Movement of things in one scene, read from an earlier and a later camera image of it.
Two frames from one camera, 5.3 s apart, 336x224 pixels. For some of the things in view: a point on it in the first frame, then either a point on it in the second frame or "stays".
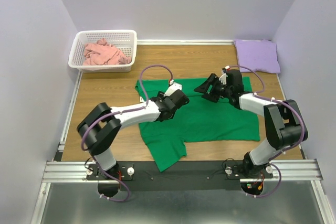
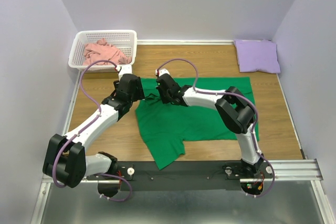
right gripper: x=213 y=89 → x=160 y=85
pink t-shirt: x=101 y=52 stays
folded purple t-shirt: x=261 y=55 stays
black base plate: x=188 y=177 stays
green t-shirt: x=197 y=120 stays
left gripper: x=181 y=98 → x=140 y=87
